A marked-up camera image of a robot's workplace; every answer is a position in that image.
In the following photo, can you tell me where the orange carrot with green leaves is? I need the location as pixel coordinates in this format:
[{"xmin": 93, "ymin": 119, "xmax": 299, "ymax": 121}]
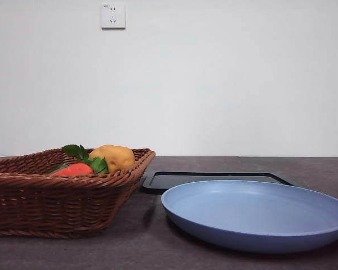
[{"xmin": 49, "ymin": 144, "xmax": 110, "ymax": 177}]

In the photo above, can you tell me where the blue round plate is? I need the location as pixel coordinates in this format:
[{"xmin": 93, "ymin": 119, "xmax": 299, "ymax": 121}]
[{"xmin": 161, "ymin": 179, "xmax": 338, "ymax": 254}]

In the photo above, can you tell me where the black flat tray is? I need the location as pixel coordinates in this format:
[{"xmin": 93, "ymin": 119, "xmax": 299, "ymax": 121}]
[{"xmin": 142, "ymin": 170, "xmax": 295, "ymax": 195}]

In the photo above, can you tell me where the yellow-brown potato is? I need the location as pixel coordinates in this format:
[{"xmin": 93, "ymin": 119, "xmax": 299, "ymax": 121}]
[{"xmin": 88, "ymin": 144, "xmax": 136, "ymax": 173}]

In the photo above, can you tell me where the brown wicker basket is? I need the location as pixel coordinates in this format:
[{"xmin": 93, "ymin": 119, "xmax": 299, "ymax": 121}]
[{"xmin": 0, "ymin": 148, "xmax": 156, "ymax": 240}]

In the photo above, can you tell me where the white wall socket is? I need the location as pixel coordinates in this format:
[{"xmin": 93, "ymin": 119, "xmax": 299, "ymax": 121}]
[{"xmin": 101, "ymin": 2, "xmax": 127, "ymax": 30}]

